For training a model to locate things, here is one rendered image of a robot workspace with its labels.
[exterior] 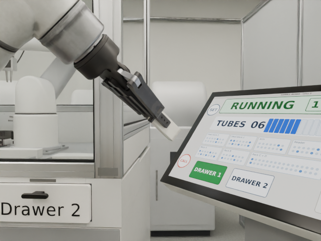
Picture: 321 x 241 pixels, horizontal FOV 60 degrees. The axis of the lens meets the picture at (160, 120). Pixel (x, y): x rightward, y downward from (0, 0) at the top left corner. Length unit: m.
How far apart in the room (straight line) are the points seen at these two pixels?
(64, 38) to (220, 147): 0.42
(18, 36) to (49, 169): 0.53
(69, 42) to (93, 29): 0.04
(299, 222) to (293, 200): 0.04
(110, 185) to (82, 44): 0.51
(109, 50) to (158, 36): 3.77
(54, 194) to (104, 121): 0.25
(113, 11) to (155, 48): 3.32
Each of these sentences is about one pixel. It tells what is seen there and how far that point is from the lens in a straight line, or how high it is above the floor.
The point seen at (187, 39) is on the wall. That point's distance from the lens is 4.25.
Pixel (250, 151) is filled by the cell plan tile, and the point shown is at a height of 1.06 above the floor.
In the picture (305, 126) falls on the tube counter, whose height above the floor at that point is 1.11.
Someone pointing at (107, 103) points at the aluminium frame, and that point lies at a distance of 0.82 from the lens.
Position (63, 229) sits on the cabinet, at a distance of 0.93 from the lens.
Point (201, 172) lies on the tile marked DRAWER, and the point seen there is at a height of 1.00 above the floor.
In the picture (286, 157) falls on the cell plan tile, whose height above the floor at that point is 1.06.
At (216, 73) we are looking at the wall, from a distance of 4.25.
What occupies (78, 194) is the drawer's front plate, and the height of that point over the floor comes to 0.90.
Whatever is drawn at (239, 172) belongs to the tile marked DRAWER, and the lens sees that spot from 0.61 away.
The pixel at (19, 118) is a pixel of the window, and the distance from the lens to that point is 0.94.
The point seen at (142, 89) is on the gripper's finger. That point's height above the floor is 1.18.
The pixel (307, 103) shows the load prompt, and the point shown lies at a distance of 0.66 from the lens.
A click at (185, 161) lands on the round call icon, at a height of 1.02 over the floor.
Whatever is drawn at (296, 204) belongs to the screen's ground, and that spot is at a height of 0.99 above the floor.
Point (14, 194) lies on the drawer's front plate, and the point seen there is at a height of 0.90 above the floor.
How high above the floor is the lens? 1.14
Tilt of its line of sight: 2 degrees down
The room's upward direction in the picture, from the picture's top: straight up
